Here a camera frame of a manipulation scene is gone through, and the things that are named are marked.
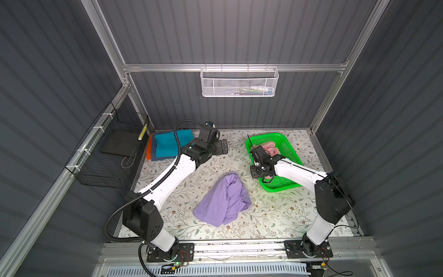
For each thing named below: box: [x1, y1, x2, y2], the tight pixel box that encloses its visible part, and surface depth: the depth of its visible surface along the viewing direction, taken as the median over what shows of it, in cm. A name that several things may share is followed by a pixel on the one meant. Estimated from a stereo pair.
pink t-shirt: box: [261, 141, 281, 157], surface depth 106 cm
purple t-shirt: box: [192, 171, 253, 228], surface depth 86 cm
